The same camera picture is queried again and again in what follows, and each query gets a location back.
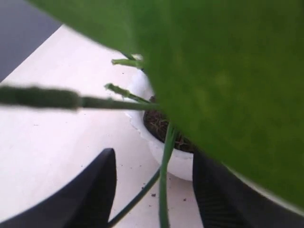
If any clump of roots and soil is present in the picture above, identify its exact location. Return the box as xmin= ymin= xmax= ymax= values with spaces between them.
xmin=143 ymin=110 xmax=196 ymax=153

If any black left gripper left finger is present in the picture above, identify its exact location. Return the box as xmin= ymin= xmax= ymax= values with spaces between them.
xmin=0 ymin=148 xmax=117 ymax=228

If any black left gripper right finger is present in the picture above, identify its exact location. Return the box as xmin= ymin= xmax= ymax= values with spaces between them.
xmin=192 ymin=152 xmax=304 ymax=228

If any red artificial flower with stem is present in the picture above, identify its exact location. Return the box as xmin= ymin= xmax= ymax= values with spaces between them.
xmin=0 ymin=0 xmax=304 ymax=228

